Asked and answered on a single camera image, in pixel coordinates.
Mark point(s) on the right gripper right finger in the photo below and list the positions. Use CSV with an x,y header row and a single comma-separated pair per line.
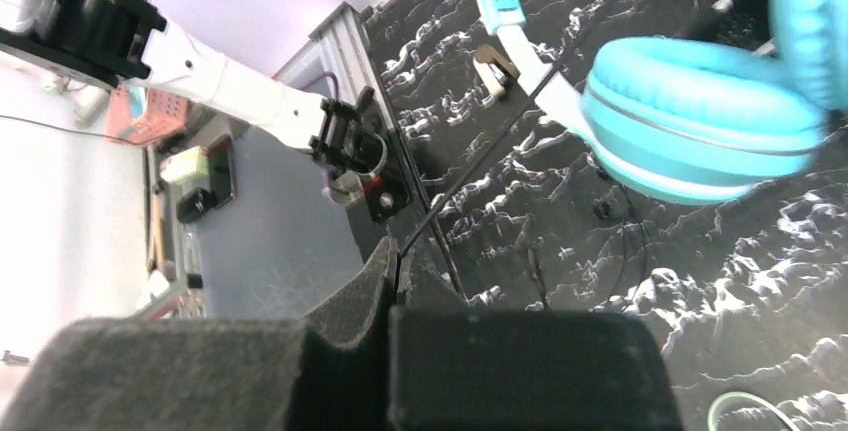
x,y
500,369

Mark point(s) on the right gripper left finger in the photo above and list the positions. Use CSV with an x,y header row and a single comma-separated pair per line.
x,y
325,371

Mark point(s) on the teal cat-ear headphones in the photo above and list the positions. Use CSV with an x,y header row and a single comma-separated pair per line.
x,y
692,122

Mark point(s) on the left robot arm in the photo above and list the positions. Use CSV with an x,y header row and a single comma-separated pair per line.
x,y
107,43

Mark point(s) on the small tan white clip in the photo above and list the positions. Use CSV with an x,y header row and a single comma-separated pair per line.
x,y
496,71

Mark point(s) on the pink basket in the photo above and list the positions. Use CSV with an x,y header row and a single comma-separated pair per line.
x,y
141,116

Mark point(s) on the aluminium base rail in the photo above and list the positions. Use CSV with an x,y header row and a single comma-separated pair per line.
x,y
344,44

